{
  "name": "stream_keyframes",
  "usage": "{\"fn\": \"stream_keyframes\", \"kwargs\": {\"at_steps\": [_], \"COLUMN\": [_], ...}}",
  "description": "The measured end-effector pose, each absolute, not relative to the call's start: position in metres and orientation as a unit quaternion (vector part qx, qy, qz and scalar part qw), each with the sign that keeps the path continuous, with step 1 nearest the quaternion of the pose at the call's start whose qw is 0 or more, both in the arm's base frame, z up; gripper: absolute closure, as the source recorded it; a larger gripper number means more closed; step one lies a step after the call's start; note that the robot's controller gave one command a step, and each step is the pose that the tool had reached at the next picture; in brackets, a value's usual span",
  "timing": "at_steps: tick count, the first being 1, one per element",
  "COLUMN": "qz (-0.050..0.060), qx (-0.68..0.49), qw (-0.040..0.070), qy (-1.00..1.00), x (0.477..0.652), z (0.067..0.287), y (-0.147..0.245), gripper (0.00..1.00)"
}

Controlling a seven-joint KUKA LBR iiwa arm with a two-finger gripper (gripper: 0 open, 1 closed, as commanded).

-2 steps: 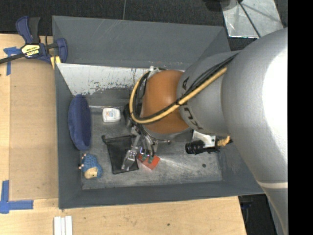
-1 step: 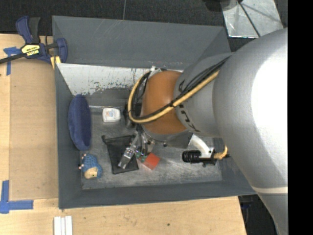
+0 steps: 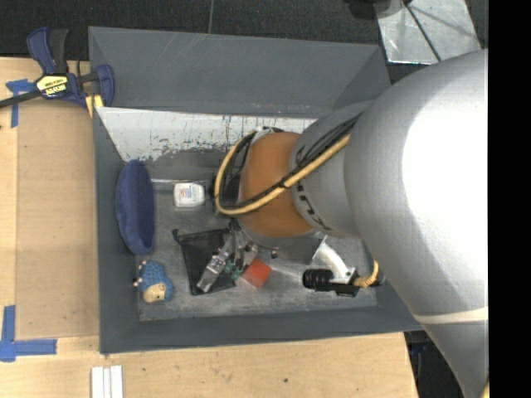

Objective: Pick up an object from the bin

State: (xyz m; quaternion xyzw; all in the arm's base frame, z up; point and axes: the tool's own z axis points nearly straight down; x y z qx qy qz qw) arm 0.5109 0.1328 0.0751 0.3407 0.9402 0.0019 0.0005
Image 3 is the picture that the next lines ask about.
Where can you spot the grey metal bin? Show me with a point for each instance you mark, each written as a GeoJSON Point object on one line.
{"type": "Point", "coordinates": [232, 77]}

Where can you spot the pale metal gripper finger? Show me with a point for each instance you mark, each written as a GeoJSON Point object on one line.
{"type": "Point", "coordinates": [217, 273]}
{"type": "Point", "coordinates": [206, 273]}

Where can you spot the pale wood board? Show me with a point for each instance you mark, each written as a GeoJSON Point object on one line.
{"type": "Point", "coordinates": [54, 222]}

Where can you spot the black mesh bag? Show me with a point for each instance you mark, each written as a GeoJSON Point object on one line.
{"type": "Point", "coordinates": [195, 255]}

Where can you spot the black cylinder on white bracket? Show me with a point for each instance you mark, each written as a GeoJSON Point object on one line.
{"type": "Point", "coordinates": [320, 279]}

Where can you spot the blue toy hedgehog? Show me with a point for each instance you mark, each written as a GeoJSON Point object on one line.
{"type": "Point", "coordinates": [155, 282]}

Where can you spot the red block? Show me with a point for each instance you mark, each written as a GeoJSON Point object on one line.
{"type": "Point", "coordinates": [256, 274]}

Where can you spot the small white plastic box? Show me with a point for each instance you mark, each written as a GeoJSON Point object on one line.
{"type": "Point", "coordinates": [188, 194]}

